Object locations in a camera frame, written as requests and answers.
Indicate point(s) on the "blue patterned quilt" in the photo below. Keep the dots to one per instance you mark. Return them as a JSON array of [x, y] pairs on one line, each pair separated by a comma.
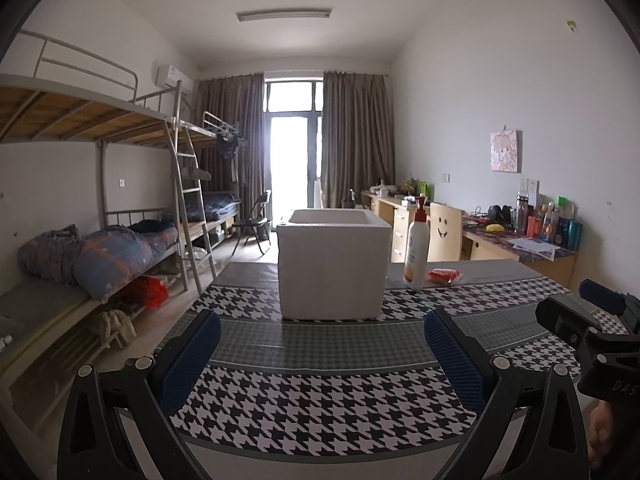
[[112, 265]]

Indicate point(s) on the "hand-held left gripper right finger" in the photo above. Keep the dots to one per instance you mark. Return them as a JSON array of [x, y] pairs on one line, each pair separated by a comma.
[[455, 355]]

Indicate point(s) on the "white pump bottle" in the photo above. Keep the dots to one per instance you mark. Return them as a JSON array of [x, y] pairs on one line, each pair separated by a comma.
[[415, 255]]

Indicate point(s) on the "row of toiletry bottles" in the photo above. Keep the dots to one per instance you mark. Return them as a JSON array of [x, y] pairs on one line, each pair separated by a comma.
[[550, 225]]

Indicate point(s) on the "wooden chair with smiley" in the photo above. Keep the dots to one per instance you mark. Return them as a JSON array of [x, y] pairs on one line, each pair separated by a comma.
[[445, 232]]

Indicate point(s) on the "white air conditioner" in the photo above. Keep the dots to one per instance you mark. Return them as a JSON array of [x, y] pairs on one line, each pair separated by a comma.
[[172, 79]]

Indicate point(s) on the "glass balcony door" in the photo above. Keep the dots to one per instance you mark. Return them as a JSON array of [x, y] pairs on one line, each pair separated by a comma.
[[292, 150]]

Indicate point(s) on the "yellow object on desk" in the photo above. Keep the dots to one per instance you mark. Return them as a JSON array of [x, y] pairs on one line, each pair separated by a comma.
[[495, 228]]

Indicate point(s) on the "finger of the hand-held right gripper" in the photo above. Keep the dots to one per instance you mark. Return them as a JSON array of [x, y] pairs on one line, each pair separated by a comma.
[[560, 315], [600, 295]]

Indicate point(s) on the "grey crumpled blanket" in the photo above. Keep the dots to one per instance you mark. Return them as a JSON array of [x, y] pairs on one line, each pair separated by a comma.
[[50, 255]]

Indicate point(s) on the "white printed papers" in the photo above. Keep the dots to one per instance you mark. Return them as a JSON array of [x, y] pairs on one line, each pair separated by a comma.
[[532, 247]]

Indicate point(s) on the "white foam box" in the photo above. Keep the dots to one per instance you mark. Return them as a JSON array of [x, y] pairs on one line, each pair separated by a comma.
[[330, 265]]

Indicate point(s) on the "ceiling light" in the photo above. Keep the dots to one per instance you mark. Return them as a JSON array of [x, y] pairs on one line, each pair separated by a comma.
[[284, 14]]

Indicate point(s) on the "double wall socket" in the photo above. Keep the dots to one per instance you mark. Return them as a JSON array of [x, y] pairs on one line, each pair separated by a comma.
[[529, 186]]

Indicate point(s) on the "wooden desk with patterned top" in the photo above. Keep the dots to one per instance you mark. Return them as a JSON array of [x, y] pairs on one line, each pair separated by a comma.
[[540, 265]]

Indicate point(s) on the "red plastic bag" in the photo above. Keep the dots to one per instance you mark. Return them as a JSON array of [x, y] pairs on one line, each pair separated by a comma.
[[152, 292]]

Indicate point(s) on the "black headphones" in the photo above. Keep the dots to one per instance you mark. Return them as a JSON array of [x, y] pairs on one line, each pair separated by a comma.
[[500, 215]]

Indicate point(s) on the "pink wall picture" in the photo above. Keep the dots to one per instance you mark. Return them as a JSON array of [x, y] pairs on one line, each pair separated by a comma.
[[506, 150]]

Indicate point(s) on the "metal bunk ladder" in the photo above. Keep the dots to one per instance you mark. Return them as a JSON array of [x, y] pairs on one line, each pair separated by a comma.
[[192, 200]]

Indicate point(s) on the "green bag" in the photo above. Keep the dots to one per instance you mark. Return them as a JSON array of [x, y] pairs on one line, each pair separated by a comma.
[[424, 189]]

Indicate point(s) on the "black cart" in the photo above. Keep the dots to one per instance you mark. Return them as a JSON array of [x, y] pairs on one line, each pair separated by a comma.
[[349, 199]]

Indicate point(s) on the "metal bunk bed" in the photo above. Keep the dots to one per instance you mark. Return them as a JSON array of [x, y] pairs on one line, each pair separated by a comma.
[[220, 210], [75, 115]]

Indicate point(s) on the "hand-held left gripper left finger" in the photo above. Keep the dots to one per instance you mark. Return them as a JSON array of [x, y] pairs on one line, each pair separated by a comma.
[[192, 360]]

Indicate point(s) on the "person's right hand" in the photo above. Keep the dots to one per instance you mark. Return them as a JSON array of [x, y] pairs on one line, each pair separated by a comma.
[[599, 430]]

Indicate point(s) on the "red snack packet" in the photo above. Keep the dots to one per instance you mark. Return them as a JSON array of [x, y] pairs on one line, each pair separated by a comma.
[[442, 276]]

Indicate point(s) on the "black folding chair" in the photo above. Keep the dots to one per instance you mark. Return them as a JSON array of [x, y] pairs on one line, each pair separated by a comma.
[[255, 222]]

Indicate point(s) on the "wooden desk with drawers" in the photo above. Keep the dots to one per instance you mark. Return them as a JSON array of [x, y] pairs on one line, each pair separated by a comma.
[[395, 225]]

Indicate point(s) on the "brown curtain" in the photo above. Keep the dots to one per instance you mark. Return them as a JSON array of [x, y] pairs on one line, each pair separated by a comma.
[[230, 120], [357, 135]]

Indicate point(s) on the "dark blue bedding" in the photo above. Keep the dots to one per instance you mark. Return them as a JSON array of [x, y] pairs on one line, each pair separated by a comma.
[[220, 205]]

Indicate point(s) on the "beige cloth bundle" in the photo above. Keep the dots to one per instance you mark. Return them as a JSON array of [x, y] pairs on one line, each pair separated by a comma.
[[112, 327]]

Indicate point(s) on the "houndstooth tablecloth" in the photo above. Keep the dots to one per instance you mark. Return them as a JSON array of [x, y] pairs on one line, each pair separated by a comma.
[[300, 390]]

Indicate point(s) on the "dark hanging clothes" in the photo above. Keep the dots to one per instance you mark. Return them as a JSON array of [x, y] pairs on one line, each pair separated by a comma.
[[229, 146]]

